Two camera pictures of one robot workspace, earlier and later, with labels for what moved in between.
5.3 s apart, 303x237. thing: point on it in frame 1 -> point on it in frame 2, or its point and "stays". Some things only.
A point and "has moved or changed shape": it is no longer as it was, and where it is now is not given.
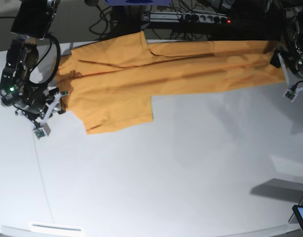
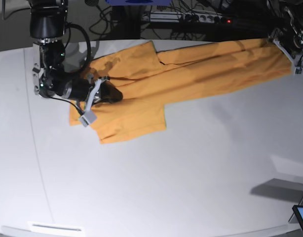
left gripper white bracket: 44,130 -> 108,93
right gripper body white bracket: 289,93 -> 297,70
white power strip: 185,17 stays
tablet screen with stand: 301,212 stays
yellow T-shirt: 110,84 has moved or changed shape
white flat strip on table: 54,226 stays
